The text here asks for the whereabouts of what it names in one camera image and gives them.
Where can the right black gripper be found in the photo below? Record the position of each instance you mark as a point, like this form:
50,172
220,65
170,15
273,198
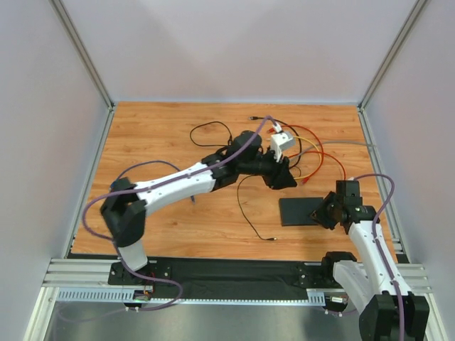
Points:
325,214

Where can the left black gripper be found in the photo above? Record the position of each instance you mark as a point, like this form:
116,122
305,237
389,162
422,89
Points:
274,172

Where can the black network switch box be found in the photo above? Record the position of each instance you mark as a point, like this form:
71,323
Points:
296,211

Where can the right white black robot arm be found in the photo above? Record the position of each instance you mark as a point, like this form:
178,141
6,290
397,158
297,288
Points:
387,307

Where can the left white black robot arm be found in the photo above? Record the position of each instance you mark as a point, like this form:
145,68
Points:
129,204

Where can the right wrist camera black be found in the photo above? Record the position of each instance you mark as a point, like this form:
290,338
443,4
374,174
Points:
348,193

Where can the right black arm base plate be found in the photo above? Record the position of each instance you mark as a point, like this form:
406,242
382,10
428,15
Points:
315,275

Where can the right aluminium frame post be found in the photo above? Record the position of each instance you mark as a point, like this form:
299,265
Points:
411,20

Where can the aluminium frame post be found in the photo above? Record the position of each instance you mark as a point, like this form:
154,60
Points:
70,29
411,20

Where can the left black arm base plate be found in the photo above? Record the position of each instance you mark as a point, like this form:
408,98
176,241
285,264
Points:
120,276

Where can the aluminium front rail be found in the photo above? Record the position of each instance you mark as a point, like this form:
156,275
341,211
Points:
94,273

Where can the grey slotted cable duct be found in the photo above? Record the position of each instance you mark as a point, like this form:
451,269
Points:
116,295

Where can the left aluminium frame post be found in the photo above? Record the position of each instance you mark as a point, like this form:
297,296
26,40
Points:
70,29

